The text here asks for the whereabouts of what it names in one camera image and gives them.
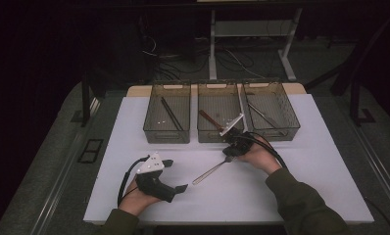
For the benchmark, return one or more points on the brown wooden spoon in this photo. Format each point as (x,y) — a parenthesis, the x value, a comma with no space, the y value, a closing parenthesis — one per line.
(209,119)

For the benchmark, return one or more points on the white table mat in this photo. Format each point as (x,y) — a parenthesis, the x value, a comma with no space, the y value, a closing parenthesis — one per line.
(134,130)

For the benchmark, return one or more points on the person's left hand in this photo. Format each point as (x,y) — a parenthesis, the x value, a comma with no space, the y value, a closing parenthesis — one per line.
(136,201)

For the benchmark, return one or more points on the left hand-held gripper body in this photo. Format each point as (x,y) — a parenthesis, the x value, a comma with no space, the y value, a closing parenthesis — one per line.
(149,166)

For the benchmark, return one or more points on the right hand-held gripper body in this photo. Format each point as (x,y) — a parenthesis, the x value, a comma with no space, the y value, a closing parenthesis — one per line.
(240,142)

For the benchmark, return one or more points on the clear brown plastic bin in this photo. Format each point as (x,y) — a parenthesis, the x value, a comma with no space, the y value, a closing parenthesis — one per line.
(157,114)
(274,101)
(216,98)

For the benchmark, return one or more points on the white metal desk frame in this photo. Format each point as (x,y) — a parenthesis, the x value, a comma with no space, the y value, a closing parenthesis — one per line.
(212,49)

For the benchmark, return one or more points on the person's right hand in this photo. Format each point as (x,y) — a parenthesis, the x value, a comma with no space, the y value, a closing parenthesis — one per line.
(263,156)

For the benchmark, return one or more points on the black metal stand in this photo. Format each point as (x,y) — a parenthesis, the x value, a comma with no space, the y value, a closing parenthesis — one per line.
(354,104)
(85,101)

